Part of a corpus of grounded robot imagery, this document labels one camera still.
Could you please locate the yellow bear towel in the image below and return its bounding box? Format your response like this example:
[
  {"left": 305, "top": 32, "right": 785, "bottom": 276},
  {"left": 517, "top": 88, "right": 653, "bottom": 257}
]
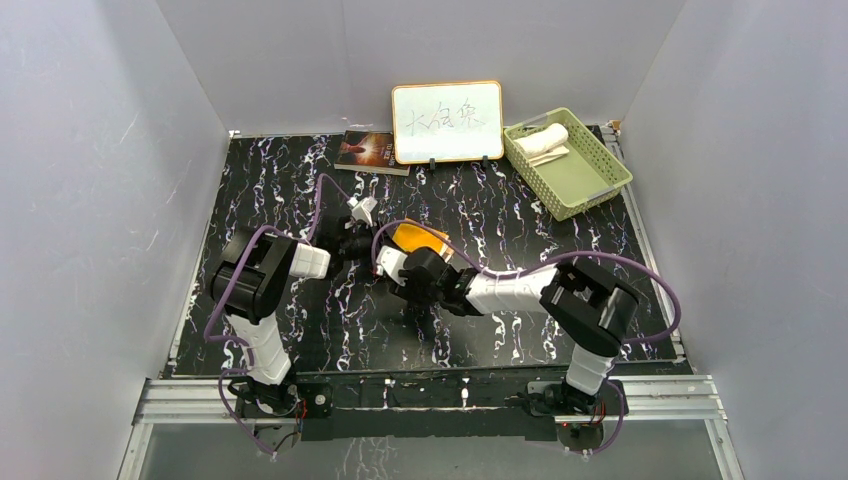
[{"left": 390, "top": 219, "right": 454, "bottom": 261}]

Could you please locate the white towel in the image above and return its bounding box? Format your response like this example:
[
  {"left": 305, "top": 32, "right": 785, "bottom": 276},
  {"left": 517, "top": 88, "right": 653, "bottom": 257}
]
[{"left": 516, "top": 123, "right": 570, "bottom": 167}]

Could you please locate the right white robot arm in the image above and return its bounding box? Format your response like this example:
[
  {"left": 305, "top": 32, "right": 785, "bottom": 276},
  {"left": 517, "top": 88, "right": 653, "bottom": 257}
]
[{"left": 376, "top": 246, "right": 639, "bottom": 414}]

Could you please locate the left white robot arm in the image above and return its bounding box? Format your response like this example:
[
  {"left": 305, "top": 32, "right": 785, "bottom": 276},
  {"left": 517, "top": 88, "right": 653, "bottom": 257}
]
[{"left": 209, "top": 196, "right": 377, "bottom": 416}]

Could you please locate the dark paperback book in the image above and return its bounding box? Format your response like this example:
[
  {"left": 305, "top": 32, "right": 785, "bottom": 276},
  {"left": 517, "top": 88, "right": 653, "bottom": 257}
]
[{"left": 334, "top": 130, "right": 410, "bottom": 176}]

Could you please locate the green plastic basket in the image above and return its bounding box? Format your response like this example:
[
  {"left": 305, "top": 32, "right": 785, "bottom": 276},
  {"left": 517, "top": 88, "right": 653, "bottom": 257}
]
[{"left": 503, "top": 107, "right": 633, "bottom": 221}]

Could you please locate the black base frame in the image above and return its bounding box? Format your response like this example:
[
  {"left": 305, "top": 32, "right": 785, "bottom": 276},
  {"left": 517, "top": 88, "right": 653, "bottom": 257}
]
[{"left": 284, "top": 362, "right": 604, "bottom": 444}]

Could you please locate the small whiteboard orange frame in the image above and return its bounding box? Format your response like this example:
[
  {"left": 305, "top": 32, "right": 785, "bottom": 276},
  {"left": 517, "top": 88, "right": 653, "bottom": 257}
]
[{"left": 391, "top": 80, "right": 504, "bottom": 165}]

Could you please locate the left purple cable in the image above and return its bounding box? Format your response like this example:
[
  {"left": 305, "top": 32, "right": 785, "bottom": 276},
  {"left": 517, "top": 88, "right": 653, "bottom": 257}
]
[{"left": 201, "top": 173, "right": 352, "bottom": 462}]

